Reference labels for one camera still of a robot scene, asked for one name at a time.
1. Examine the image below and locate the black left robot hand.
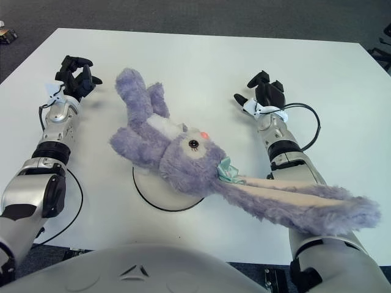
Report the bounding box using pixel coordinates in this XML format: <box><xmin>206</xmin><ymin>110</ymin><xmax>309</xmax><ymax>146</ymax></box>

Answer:
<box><xmin>54</xmin><ymin>55</ymin><xmax>103</xmax><ymax>103</ymax></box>

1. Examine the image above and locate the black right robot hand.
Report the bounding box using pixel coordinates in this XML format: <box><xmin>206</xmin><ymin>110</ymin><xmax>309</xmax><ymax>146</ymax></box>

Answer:
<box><xmin>233</xmin><ymin>70</ymin><xmax>287</xmax><ymax>115</ymax></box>

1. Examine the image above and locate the purple plush bunny doll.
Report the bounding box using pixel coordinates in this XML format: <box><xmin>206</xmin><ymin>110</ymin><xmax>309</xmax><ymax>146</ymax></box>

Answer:
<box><xmin>109</xmin><ymin>67</ymin><xmax>382</xmax><ymax>237</ymax></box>

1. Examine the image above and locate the white plate with black rim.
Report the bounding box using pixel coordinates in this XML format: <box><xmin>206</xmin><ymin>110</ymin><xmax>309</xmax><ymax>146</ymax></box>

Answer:
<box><xmin>132</xmin><ymin>166</ymin><xmax>206</xmax><ymax>211</ymax></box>

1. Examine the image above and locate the black and orange box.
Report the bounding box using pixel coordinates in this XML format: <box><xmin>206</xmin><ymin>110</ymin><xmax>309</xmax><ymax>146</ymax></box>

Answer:
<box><xmin>0</xmin><ymin>27</ymin><xmax>18</xmax><ymax>45</ymax></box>

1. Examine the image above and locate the black office chair base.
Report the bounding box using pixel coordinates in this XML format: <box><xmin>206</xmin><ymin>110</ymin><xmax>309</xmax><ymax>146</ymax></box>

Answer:
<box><xmin>368</xmin><ymin>26</ymin><xmax>391</xmax><ymax>74</ymax></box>

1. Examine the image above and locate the grey robot torso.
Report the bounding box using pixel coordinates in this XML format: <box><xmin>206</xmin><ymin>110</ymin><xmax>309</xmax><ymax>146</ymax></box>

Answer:
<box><xmin>0</xmin><ymin>241</ymin><xmax>294</xmax><ymax>293</ymax></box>

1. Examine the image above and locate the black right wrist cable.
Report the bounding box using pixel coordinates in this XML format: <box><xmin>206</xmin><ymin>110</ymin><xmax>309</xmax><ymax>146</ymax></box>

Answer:
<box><xmin>265</xmin><ymin>103</ymin><xmax>321</xmax><ymax>152</ymax></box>

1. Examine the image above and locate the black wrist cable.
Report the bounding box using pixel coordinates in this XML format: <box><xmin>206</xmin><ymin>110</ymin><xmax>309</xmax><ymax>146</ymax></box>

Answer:
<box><xmin>265</xmin><ymin>103</ymin><xmax>321</xmax><ymax>152</ymax></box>
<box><xmin>33</xmin><ymin>84</ymin><xmax>84</xmax><ymax>245</ymax></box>

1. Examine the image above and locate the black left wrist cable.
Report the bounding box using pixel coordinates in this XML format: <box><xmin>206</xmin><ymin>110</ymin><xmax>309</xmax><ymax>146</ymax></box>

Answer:
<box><xmin>33</xmin><ymin>84</ymin><xmax>84</xmax><ymax>245</ymax></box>

